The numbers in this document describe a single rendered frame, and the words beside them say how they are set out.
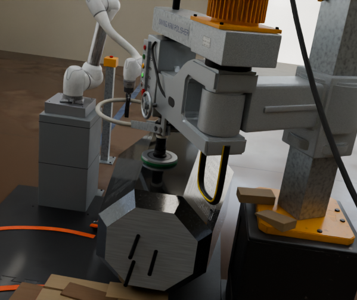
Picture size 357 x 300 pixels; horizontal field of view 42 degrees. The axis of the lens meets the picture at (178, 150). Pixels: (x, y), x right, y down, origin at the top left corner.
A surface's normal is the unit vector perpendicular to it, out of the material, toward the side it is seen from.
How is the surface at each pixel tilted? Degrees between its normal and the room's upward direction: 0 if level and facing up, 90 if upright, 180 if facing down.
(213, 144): 90
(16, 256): 0
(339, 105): 90
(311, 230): 0
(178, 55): 90
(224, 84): 90
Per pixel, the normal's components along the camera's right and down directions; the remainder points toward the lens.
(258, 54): 0.37, 0.37
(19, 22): -0.09, 0.35
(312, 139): -0.90, 0.06
